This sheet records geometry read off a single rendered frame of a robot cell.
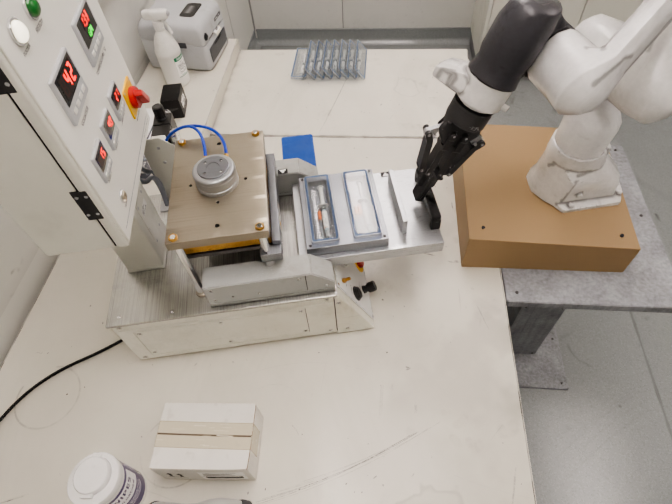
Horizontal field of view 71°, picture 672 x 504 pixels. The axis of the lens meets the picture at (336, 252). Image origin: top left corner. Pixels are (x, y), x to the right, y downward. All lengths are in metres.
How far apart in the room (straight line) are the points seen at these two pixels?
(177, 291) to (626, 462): 1.57
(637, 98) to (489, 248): 0.42
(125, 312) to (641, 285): 1.16
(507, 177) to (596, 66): 0.51
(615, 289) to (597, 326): 0.87
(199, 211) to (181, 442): 0.43
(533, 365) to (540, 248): 0.85
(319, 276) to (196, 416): 0.36
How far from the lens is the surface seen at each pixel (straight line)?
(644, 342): 2.21
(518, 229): 1.18
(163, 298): 1.02
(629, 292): 1.32
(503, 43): 0.81
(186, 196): 0.92
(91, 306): 1.32
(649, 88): 1.02
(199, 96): 1.73
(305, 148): 1.51
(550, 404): 1.95
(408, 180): 1.09
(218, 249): 0.92
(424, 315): 1.13
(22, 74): 0.66
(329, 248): 0.94
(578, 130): 1.13
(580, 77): 0.83
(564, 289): 1.26
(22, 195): 0.78
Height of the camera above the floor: 1.74
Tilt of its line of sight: 54 degrees down
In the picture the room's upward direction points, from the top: 5 degrees counter-clockwise
